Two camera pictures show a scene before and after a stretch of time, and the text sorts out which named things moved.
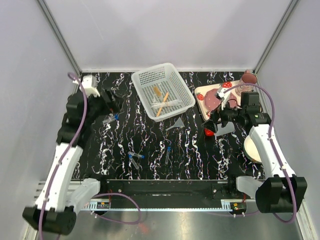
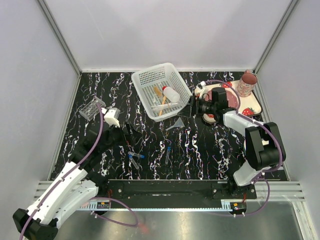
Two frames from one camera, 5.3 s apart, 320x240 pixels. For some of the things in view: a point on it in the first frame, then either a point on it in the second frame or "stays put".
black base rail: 167,193 stays put
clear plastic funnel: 178,123 stays put
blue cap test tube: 134,162 stays put
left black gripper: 113,104 to 127,139
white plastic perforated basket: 164,92 stays put
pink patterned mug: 247,77 stays put
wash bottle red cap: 209,132 to 171,93
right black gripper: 216,114 to 185,111
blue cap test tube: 166,159 stays put
